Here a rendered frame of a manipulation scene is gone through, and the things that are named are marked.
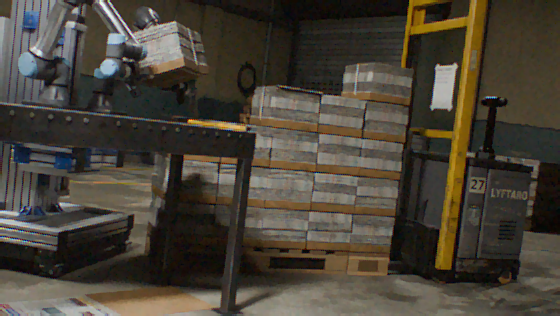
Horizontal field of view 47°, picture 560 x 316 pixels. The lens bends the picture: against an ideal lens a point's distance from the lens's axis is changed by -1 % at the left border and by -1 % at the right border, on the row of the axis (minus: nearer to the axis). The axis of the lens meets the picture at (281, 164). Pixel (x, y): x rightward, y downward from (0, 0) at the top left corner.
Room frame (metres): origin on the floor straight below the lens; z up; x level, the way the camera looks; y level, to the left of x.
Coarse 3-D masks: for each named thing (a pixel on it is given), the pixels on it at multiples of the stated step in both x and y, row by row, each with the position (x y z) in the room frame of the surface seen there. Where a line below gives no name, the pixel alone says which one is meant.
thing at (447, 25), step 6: (462, 18) 4.07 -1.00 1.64; (426, 24) 4.43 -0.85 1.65; (432, 24) 4.37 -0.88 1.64; (438, 24) 4.30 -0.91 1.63; (444, 24) 4.24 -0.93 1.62; (450, 24) 4.18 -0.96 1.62; (456, 24) 4.12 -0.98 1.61; (462, 24) 4.07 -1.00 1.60; (414, 30) 4.56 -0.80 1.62; (420, 30) 4.49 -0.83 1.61; (426, 30) 4.42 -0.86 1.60; (432, 30) 4.36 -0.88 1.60; (438, 30) 4.30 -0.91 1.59; (444, 30) 4.26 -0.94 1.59
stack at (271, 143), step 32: (256, 128) 3.66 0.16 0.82; (160, 160) 3.66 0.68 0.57; (192, 160) 3.55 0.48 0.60; (288, 160) 3.75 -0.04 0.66; (320, 160) 3.82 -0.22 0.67; (352, 160) 3.90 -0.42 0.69; (192, 192) 3.54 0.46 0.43; (224, 192) 3.61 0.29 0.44; (256, 192) 3.68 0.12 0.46; (288, 192) 3.75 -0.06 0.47; (320, 192) 3.83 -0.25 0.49; (352, 192) 3.91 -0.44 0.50; (160, 224) 3.53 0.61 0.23; (192, 224) 3.55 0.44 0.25; (224, 224) 3.62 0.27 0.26; (256, 224) 3.69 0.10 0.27; (288, 224) 3.76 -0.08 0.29; (320, 224) 3.84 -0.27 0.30; (192, 256) 3.91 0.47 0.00; (224, 256) 3.99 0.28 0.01; (256, 256) 3.69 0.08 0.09; (288, 256) 3.77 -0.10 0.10; (320, 256) 3.85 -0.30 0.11
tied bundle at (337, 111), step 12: (324, 96) 3.82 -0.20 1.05; (336, 96) 3.84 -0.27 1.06; (324, 108) 3.82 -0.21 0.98; (336, 108) 3.85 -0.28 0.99; (348, 108) 3.88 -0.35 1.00; (360, 108) 3.90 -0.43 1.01; (324, 120) 3.82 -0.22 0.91; (336, 120) 3.85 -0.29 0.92; (348, 120) 3.88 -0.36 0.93; (360, 120) 3.90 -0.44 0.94
